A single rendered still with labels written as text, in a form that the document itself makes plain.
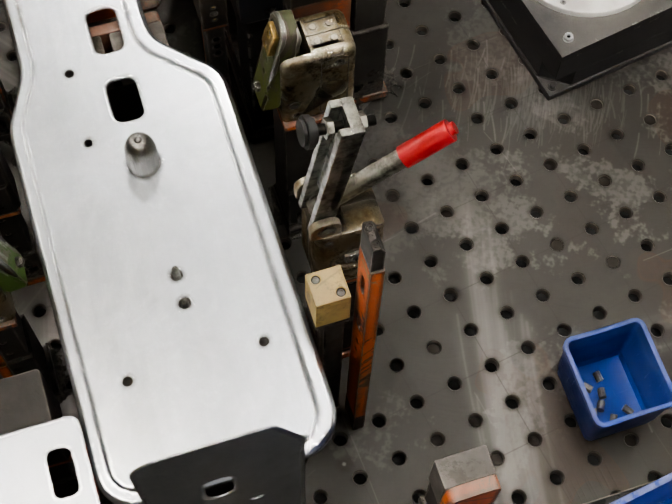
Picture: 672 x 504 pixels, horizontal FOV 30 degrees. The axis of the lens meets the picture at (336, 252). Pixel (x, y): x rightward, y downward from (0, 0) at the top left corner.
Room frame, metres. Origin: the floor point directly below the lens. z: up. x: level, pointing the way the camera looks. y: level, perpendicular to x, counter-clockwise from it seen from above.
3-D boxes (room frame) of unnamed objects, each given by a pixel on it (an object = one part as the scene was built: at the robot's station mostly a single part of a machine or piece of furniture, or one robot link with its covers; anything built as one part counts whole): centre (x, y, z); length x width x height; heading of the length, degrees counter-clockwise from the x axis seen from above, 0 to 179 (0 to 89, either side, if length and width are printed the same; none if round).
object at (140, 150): (0.58, 0.19, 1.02); 0.03 x 0.03 x 0.07
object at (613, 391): (0.46, -0.32, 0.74); 0.11 x 0.10 x 0.09; 20
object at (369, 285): (0.42, -0.03, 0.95); 0.03 x 0.01 x 0.50; 20
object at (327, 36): (0.69, 0.03, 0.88); 0.11 x 0.09 x 0.37; 110
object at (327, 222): (0.49, 0.01, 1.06); 0.03 x 0.01 x 0.03; 110
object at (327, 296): (0.43, 0.01, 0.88); 0.04 x 0.04 x 0.36; 20
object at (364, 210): (0.52, 0.00, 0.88); 0.07 x 0.06 x 0.35; 110
